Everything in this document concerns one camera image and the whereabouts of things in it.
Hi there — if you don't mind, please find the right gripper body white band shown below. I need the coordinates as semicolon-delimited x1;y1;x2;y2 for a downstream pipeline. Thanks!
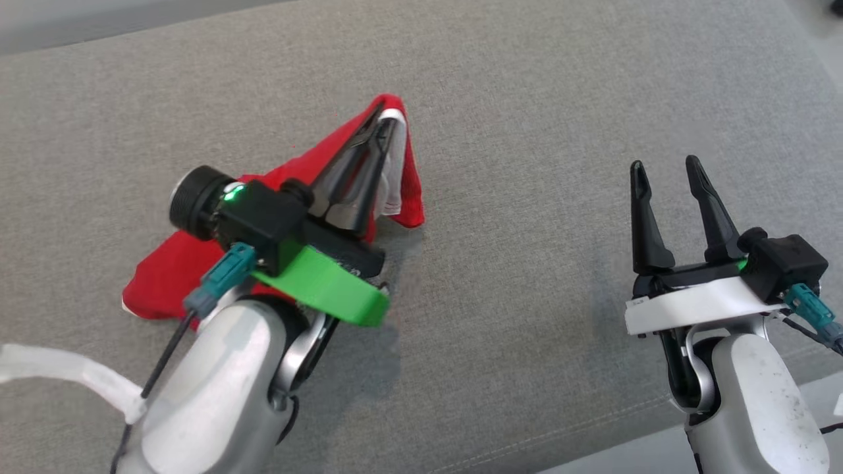
624;259;791;338

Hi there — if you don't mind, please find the teal right cable connector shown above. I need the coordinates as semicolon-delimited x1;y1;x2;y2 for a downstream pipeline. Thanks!
784;283;843;346

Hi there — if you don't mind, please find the red shorts white waistband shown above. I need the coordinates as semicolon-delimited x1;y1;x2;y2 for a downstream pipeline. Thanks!
122;93;425;322

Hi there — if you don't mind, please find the teal cable connector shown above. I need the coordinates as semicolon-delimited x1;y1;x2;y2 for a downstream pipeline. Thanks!
183;242;258;320
784;283;843;346

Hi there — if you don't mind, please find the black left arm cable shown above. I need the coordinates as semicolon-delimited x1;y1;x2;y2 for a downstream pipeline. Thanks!
109;309;198;474

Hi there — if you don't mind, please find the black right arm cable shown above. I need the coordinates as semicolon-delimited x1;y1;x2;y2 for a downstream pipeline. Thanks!
771;313;843;356

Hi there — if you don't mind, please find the teal left cable connector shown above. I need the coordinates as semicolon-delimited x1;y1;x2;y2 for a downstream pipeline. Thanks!
183;242;258;320

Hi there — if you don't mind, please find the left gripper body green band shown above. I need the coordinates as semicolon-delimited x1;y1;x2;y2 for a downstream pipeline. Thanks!
254;217;391;328

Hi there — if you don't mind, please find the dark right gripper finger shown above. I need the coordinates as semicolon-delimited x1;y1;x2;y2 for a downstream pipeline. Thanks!
630;160;676;276
686;155;745;264

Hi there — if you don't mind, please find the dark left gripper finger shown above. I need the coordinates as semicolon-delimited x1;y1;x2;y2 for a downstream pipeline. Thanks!
339;120;399;234
308;105;384;221

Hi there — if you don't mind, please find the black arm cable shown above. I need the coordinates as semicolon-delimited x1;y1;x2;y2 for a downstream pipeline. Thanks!
109;309;198;474
771;313;843;356

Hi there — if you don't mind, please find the translucent white cable sleeve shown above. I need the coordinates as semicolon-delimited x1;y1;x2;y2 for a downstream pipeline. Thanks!
0;342;147;425

